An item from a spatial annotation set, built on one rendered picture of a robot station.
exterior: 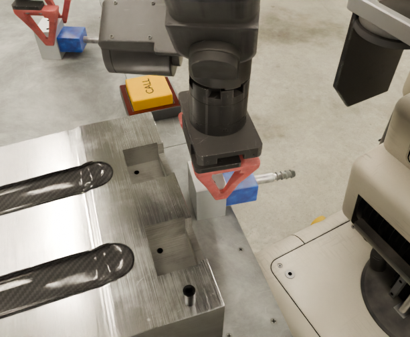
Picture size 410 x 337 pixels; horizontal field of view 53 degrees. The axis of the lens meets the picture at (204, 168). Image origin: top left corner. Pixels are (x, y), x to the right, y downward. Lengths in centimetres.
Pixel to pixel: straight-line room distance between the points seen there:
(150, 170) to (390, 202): 31
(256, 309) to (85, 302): 18
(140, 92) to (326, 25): 215
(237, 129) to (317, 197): 122
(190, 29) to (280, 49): 214
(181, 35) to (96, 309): 22
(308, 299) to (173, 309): 73
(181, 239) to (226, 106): 14
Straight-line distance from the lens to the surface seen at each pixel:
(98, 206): 42
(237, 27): 26
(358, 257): 115
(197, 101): 39
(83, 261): 39
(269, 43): 245
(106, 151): 47
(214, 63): 28
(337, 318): 106
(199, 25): 27
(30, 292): 40
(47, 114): 69
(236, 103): 38
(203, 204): 48
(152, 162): 48
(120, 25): 35
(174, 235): 42
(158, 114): 63
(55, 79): 76
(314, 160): 175
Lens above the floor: 121
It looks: 47 degrees down
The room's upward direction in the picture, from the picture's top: straight up
